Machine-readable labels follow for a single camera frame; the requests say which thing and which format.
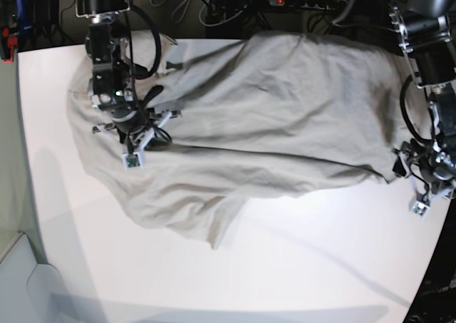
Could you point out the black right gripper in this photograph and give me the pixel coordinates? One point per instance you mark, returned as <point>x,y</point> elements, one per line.
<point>122,103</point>

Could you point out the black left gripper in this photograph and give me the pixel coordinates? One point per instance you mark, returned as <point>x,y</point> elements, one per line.
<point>432,167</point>

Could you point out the grey t-shirt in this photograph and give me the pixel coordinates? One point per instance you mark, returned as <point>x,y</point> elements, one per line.
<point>277,115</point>

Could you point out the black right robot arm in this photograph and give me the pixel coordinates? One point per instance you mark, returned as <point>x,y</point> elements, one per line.
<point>109,45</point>

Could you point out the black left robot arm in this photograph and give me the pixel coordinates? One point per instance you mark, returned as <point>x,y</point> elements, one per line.
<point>424,37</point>

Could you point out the red and black clamp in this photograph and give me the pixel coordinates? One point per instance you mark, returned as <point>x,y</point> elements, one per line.
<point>9,43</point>

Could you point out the black power strip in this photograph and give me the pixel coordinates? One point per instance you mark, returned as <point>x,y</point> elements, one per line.
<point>325,5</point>

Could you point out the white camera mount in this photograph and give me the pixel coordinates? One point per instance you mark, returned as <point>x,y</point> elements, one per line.
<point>421,202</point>
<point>137,132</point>

